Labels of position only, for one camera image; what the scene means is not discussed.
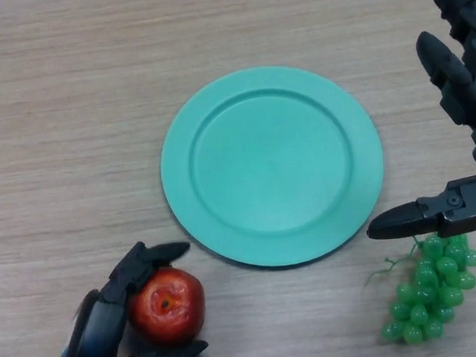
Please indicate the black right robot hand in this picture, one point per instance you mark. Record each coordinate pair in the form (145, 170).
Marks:
(469, 207)

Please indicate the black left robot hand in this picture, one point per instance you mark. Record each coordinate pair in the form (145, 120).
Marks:
(94, 339)

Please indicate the red apple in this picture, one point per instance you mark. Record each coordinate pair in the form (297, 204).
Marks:
(169, 310)

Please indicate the green round plate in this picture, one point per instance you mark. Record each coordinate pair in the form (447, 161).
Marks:
(271, 164)

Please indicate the green grape bunch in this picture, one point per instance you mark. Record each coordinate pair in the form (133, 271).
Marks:
(426, 296)

